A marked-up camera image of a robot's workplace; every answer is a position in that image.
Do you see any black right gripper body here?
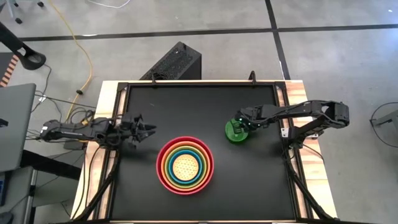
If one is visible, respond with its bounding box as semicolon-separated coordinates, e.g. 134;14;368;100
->
238;105;267;128

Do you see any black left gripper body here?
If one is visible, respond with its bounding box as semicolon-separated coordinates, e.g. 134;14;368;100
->
119;113;144;149

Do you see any small bright green plastic bowl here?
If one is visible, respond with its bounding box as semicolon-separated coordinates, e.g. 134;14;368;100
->
224;118;249;144

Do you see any large orange plastic bowl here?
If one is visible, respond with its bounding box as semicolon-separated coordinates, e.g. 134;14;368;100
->
160;139;211;192

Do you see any olive green plastic bowl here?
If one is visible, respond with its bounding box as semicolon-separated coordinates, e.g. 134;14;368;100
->
164;143;208;188

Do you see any teal blue plastic bowl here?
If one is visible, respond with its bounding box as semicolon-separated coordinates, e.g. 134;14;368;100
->
168;148;204;185

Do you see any yellow perforated strainer bowl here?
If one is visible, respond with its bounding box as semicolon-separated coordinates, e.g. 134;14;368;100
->
172;154;200;182

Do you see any nested rainbow bowls stack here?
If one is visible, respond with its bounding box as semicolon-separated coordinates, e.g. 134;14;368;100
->
155;136;215;196

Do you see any black computer tower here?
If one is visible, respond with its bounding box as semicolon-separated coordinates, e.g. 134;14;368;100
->
139;41;202;81

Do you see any grey laptop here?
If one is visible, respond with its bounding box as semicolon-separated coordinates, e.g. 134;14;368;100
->
0;83;37;172

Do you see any grey cabinet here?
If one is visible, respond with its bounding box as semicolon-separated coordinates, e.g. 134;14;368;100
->
0;166;39;224

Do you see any orange black striped tape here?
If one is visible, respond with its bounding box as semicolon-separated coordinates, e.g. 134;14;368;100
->
0;54;20;88

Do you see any grey chair base with casters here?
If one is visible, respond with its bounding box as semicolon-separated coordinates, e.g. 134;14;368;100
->
0;0;45;25

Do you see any black metal table frame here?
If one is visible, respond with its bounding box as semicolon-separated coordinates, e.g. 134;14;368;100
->
73;79;338;222

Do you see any black cable bundle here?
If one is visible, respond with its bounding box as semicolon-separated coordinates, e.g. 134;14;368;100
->
29;63;98;141

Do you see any yellow extension cable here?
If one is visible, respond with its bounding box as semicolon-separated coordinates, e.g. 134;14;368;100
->
48;0;94;123

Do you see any white cable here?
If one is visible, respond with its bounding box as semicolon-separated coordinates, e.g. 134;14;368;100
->
86;0;132;9

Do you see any grey stand with cable loop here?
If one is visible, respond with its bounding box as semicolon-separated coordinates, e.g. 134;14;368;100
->
369;101;398;149

